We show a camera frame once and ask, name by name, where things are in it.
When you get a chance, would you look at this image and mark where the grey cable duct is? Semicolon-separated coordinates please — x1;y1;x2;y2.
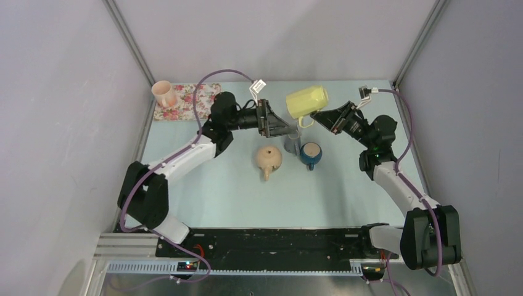
106;260;363;276

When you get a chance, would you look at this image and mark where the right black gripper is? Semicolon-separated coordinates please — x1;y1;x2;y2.
310;101;374;149

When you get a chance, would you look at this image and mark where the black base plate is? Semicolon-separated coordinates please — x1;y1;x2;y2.
181;226;389;270

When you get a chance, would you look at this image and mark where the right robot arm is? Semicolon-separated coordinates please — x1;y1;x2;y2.
310;102;463;275

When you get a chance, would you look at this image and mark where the floral placemat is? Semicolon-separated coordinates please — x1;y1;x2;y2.
153;83;222;121

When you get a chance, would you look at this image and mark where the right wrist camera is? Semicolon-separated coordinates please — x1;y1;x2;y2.
356;86;379;110

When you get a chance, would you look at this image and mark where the grey mug near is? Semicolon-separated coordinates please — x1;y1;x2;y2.
284;131;301;155

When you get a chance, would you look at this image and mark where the blue ceramic mug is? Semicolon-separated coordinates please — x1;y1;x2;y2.
299;142;323;171

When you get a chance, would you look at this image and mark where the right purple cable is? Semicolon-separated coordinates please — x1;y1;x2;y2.
376;89;443;278

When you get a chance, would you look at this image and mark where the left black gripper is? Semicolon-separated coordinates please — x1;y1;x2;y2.
226;100;295;138

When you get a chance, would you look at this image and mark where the beige ceramic mug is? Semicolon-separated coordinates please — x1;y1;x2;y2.
255;146;282;181

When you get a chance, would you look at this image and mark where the yellow ceramic mug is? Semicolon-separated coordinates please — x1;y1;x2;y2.
286;85;329;128

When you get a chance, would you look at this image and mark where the pink ceramic mug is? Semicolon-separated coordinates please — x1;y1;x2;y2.
151;80;178;108

